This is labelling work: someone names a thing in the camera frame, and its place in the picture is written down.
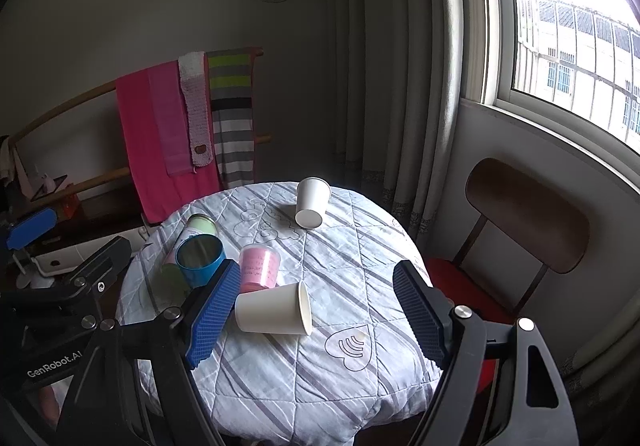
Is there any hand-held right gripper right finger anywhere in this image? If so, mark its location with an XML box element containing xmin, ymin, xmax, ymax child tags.
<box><xmin>392</xmin><ymin>260</ymin><xmax>581</xmax><ymax>446</ymax></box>

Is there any white framed window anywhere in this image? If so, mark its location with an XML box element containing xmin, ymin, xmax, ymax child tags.
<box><xmin>470</xmin><ymin>0</ymin><xmax>640</xmax><ymax>154</ymax></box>

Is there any green and white tin can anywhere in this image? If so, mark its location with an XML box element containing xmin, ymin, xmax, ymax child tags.
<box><xmin>172</xmin><ymin>213</ymin><xmax>221</xmax><ymax>252</ymax></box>

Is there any white paper cup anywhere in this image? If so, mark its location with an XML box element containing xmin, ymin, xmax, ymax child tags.
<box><xmin>234</xmin><ymin>280</ymin><xmax>314</xmax><ymax>336</ymax></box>
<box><xmin>295</xmin><ymin>177</ymin><xmax>332</xmax><ymax>230</ymax></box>

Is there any white knitted cloth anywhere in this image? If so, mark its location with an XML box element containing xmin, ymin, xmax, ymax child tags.
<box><xmin>178</xmin><ymin>51</ymin><xmax>215</xmax><ymax>168</ymax></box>

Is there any blue tin can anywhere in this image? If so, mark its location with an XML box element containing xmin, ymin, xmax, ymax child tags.
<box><xmin>175</xmin><ymin>235</ymin><xmax>227</xmax><ymax>289</ymax></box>

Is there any pink plastic cup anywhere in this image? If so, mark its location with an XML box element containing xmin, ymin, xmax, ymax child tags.
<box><xmin>237</xmin><ymin>243</ymin><xmax>282</xmax><ymax>294</ymax></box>

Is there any green grey striped towel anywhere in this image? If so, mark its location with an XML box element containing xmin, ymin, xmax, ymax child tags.
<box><xmin>206</xmin><ymin>50</ymin><xmax>258</xmax><ymax>189</ymax></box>

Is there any beige hanging cloth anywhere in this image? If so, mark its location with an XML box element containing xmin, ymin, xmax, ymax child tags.
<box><xmin>0</xmin><ymin>136</ymin><xmax>23</xmax><ymax>187</ymax></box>

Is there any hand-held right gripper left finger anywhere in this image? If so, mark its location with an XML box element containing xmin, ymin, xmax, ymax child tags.
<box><xmin>55</xmin><ymin>259</ymin><xmax>242</xmax><ymax>446</ymax></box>

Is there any bright pink towel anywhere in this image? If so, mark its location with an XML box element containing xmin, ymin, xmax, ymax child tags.
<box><xmin>116</xmin><ymin>68</ymin><xmax>223</xmax><ymax>224</ymax></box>

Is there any translucent green cup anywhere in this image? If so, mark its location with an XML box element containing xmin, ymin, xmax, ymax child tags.
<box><xmin>150</xmin><ymin>263</ymin><xmax>193</xmax><ymax>313</ymax></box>

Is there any grey building outside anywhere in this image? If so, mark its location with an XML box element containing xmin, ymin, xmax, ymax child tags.
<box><xmin>510</xmin><ymin>0</ymin><xmax>640</xmax><ymax>137</ymax></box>

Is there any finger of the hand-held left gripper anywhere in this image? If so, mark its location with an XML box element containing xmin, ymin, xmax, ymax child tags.
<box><xmin>5</xmin><ymin>206</ymin><xmax>58</xmax><ymax>252</ymax></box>
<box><xmin>47</xmin><ymin>235</ymin><xmax>133</xmax><ymax>314</ymax></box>

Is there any light pink cloth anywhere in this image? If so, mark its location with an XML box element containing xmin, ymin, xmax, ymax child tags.
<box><xmin>148</xmin><ymin>60</ymin><xmax>196</xmax><ymax>177</ymax></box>

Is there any grey striped quilted tablecloth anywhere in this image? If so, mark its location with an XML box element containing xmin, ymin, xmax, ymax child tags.
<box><xmin>116</xmin><ymin>182</ymin><xmax>446</xmax><ymax>442</ymax></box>

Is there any grey pleated curtain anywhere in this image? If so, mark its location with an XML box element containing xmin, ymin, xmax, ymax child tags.
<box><xmin>559</xmin><ymin>326</ymin><xmax>640</xmax><ymax>427</ymax></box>
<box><xmin>332</xmin><ymin>0</ymin><xmax>482</xmax><ymax>247</ymax></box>

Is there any wooden towel rack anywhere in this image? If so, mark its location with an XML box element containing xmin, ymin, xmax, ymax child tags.
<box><xmin>9</xmin><ymin>45</ymin><xmax>273</xmax><ymax>227</ymax></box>

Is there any wooden chair with red seat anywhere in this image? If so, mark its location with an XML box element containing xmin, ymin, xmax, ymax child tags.
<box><xmin>425</xmin><ymin>157</ymin><xmax>589</xmax><ymax>397</ymax></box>

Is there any small white stand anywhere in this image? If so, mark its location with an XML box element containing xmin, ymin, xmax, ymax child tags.
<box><xmin>12</xmin><ymin>251</ymin><xmax>57</xmax><ymax>289</ymax></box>

